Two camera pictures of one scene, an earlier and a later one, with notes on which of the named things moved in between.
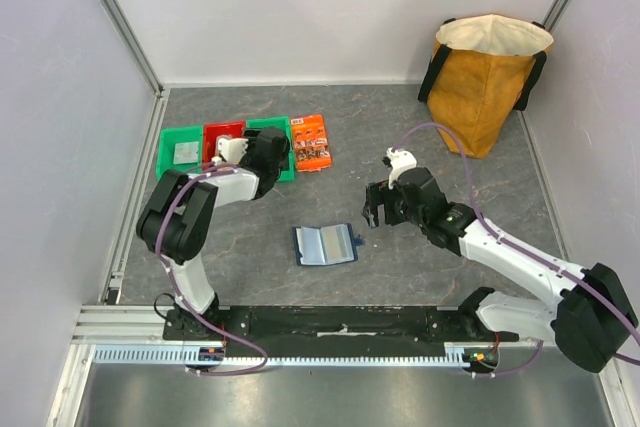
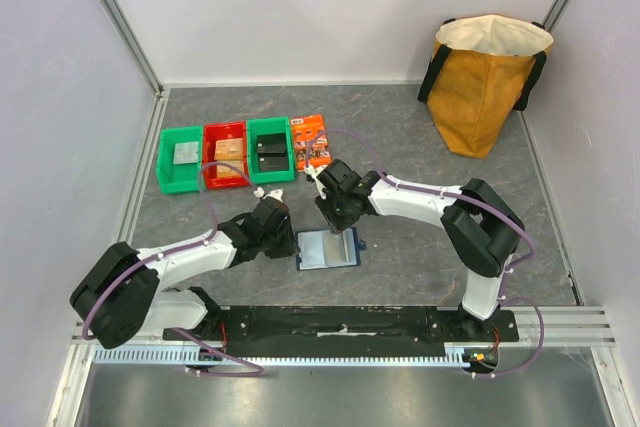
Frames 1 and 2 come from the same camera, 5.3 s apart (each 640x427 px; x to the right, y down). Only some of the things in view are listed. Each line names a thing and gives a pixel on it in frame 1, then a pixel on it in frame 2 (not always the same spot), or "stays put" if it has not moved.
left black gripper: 250,144 to 290,246
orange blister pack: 311,143 stays put
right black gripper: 382,204 to 338,217
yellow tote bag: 482,68 stays put
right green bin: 283,122 stays put
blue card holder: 325,246 stays put
